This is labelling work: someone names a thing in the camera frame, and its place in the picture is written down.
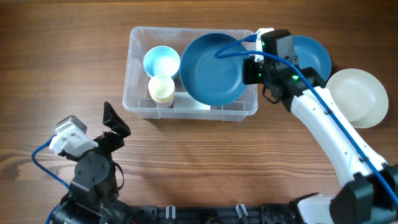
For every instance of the light blue bowl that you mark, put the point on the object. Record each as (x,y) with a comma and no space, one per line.
(162,60)

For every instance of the dark blue plate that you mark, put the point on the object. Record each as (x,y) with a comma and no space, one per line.
(210,80)
(312,54)

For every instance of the clear plastic storage container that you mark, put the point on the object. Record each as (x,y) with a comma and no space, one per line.
(136,97)

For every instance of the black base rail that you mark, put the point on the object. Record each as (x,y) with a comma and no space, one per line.
(260,214)

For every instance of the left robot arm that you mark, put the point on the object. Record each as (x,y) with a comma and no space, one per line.
(93,192)

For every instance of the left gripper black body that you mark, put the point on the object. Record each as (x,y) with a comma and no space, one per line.
(109,143)

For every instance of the cream beige plate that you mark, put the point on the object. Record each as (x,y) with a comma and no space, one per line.
(360,96)

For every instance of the pink cup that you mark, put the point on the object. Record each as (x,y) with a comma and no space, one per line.
(165,104)

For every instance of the cream pale yellow cup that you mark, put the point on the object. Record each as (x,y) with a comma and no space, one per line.
(161,87)

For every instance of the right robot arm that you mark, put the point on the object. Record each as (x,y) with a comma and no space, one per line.
(368,183)

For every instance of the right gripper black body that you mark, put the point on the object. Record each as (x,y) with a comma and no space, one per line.
(255,71)

